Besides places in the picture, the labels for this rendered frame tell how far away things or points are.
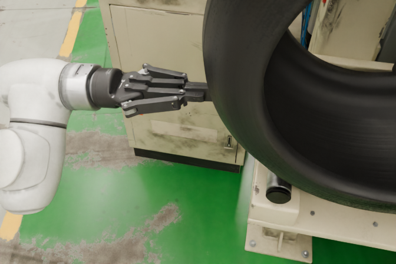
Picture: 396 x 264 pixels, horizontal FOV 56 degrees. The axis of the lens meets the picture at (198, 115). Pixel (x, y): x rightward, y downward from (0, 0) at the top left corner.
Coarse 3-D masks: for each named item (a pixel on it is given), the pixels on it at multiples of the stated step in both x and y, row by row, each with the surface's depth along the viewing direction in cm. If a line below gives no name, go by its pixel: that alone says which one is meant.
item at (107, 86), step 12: (96, 72) 67; (108, 72) 66; (120, 72) 69; (132, 72) 70; (96, 84) 66; (108, 84) 65; (120, 84) 68; (144, 84) 67; (96, 96) 66; (108, 96) 65; (120, 96) 65; (132, 96) 65
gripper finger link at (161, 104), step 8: (176, 96) 63; (128, 104) 63; (136, 104) 63; (144, 104) 63; (152, 104) 63; (160, 104) 63; (168, 104) 63; (136, 112) 64; (144, 112) 64; (152, 112) 64
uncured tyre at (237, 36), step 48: (240, 0) 39; (288, 0) 37; (240, 48) 43; (288, 48) 73; (240, 96) 48; (288, 96) 76; (336, 96) 78; (384, 96) 76; (240, 144) 60; (288, 144) 55; (336, 144) 72; (384, 144) 72; (336, 192) 58; (384, 192) 57
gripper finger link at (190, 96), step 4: (188, 92) 64; (192, 92) 64; (196, 92) 64; (200, 92) 64; (180, 96) 64; (184, 96) 64; (188, 96) 64; (192, 96) 64; (196, 96) 63; (200, 96) 63; (180, 100) 64; (184, 100) 64; (188, 100) 64; (192, 100) 64; (196, 100) 64; (200, 100) 64; (176, 104) 63; (180, 104) 64
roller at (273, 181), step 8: (272, 176) 67; (272, 184) 65; (280, 184) 65; (288, 184) 65; (272, 192) 65; (280, 192) 64; (288, 192) 64; (272, 200) 66; (280, 200) 66; (288, 200) 65
